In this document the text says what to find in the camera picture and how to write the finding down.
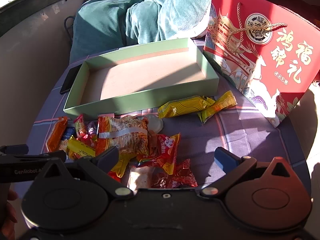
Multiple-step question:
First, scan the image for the orange noodle snack packet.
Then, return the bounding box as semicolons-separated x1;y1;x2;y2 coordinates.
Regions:
95;115;149;156

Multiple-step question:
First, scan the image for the yellow green snack stick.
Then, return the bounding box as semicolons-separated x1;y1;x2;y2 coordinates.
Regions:
198;90;237;124

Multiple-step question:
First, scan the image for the yellow winsu snack packet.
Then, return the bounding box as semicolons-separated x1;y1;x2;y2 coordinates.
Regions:
158;95;215;119

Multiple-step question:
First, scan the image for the person left hand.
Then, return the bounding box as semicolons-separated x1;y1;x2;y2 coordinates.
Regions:
1;184;18;239

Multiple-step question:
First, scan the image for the yellow long snack packet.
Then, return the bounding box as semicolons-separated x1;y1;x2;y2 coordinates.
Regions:
67;136;137;181

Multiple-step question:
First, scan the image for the purple candy packet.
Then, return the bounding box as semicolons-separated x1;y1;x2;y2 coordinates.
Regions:
86;121;97;135

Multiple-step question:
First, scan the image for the pink snack packet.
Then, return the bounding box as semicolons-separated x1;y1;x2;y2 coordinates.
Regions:
74;114;87;138

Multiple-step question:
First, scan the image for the red foil snack packet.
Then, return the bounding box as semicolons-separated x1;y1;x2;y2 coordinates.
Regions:
127;159;198;191

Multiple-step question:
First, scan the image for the orange white snack packet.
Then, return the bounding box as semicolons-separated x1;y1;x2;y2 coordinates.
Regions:
46;116;68;152

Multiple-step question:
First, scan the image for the blue cracker packet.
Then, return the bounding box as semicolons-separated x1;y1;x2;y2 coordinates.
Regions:
61;127;76;141

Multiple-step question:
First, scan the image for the plaid purple bedsheet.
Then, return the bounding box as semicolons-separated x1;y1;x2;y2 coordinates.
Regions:
27;46;311;192

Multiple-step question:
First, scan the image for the clear jelly cup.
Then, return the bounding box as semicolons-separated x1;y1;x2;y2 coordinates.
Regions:
144;113;164;134

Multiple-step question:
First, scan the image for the green cardboard box tray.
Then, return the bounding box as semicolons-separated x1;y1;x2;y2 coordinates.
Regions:
63;38;219;120

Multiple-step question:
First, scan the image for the black smartphone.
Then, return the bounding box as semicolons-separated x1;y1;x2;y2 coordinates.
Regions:
60;65;81;95

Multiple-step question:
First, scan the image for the teal plush blanket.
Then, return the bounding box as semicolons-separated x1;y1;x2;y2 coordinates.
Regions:
69;0;211;63

